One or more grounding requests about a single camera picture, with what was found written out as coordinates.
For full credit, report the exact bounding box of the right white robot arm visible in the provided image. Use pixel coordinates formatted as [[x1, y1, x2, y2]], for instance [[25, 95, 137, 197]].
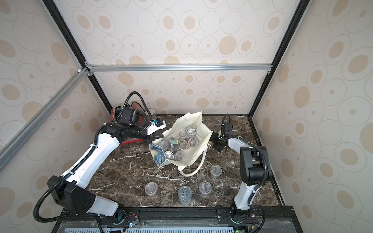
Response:
[[210, 133, 272, 222]]

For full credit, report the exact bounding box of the teal label seed jar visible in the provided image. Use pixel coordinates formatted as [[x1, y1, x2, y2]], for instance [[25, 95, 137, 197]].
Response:
[[167, 139, 180, 150]]

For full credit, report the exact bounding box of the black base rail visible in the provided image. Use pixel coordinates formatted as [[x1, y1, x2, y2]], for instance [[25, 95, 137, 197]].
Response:
[[52, 206, 303, 233]]

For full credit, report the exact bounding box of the clear seed jar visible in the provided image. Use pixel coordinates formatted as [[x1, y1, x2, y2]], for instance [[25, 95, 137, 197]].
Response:
[[144, 182, 158, 196], [210, 165, 222, 179], [178, 186, 193, 205], [199, 181, 212, 197]]

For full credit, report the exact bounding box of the cream canvas tote bag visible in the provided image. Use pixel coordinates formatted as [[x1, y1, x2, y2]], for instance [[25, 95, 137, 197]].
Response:
[[149, 112, 213, 177]]

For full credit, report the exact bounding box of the red chrome toaster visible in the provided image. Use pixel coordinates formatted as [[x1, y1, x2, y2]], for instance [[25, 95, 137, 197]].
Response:
[[110, 103, 147, 146]]

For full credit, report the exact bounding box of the seed jar in bag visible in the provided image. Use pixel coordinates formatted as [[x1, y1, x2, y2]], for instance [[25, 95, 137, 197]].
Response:
[[186, 125, 198, 137], [174, 151, 185, 162], [164, 151, 174, 160]]

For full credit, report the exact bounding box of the horizontal aluminium frame bar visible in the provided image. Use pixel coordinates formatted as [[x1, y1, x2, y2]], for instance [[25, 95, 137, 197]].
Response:
[[88, 64, 272, 72]]

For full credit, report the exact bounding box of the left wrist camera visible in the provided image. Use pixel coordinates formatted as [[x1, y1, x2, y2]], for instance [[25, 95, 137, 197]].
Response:
[[146, 117, 166, 136]]

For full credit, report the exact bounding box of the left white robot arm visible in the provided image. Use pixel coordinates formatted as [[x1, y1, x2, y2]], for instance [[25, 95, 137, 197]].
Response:
[[33, 118, 166, 224]]

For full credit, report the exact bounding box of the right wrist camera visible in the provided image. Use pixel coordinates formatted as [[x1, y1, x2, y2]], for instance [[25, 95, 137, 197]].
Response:
[[221, 123, 233, 136]]

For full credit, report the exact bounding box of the left diagonal aluminium bar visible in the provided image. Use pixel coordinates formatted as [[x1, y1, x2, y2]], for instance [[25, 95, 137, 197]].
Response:
[[1, 68, 88, 170]]

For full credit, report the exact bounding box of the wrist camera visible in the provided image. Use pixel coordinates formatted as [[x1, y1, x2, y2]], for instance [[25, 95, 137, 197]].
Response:
[[146, 117, 166, 136], [221, 123, 233, 136]]

